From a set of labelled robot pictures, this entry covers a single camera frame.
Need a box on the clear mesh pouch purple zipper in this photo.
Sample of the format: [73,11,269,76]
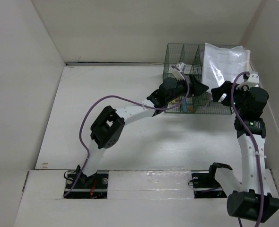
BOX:
[199,48,245,107]

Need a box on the clear mesh pouch beige zipper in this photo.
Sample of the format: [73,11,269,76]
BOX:
[202,42,251,89]

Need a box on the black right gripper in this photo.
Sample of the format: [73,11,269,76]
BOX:
[211,80,253,114]

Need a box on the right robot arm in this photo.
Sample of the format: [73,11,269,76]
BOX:
[207,81,279,224]

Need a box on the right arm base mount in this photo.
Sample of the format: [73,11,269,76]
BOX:
[188,171,227,199]

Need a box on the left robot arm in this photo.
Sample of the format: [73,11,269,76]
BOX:
[76,76,209,188]

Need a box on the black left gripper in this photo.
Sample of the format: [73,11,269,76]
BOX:
[166,74,208,104]

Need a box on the green wire desk organizer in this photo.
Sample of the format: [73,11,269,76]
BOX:
[162,43,245,115]

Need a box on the blue correction tape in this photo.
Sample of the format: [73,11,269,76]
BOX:
[182,100,188,113]

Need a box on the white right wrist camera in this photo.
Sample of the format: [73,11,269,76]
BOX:
[236,71,260,91]

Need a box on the orange correction tape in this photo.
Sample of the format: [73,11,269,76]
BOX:
[187,106,196,113]

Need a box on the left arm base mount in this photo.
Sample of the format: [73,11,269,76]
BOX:
[63,171,109,199]

